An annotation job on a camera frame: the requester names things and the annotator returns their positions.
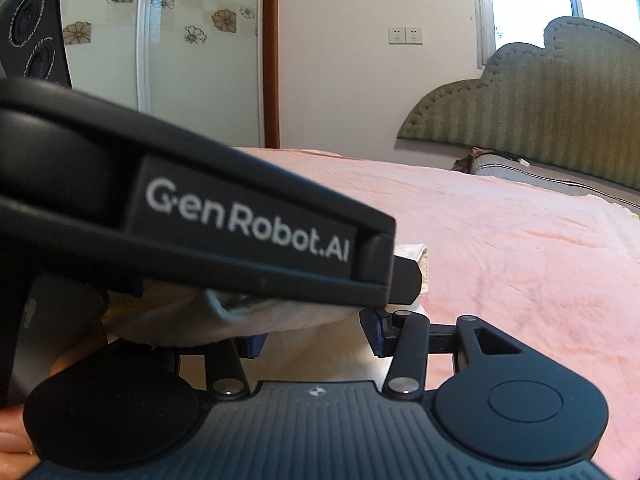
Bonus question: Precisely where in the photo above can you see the brown tangled object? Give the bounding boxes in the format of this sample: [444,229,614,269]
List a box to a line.
[452,146,481,174]

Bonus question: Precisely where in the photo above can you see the pink fleece blanket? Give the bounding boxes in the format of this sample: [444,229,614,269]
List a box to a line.
[232,146,640,480]

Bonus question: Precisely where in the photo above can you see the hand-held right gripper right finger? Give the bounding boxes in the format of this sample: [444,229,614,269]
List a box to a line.
[360,308,526,402]

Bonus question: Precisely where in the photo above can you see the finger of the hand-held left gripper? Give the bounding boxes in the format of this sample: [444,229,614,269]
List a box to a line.
[388,254,424,306]

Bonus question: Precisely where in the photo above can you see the brown wooden door frame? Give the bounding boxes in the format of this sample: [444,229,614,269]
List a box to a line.
[262,0,281,150]

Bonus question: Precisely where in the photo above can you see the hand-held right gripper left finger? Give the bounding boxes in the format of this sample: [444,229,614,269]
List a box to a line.
[204,335,267,402]

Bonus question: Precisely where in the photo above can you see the white floral wardrobe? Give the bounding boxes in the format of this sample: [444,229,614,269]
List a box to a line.
[55,0,266,147]

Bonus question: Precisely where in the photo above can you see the person's left hand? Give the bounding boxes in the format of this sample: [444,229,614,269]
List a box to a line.
[0,402,40,461]

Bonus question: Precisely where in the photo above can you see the grey blue mattress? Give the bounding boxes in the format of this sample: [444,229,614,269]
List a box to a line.
[472,152,640,211]

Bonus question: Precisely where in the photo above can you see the green padded headboard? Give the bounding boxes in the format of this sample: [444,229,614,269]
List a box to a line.
[396,16,640,181]

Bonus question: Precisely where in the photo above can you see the cream white pants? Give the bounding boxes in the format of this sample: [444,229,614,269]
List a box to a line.
[102,242,431,386]

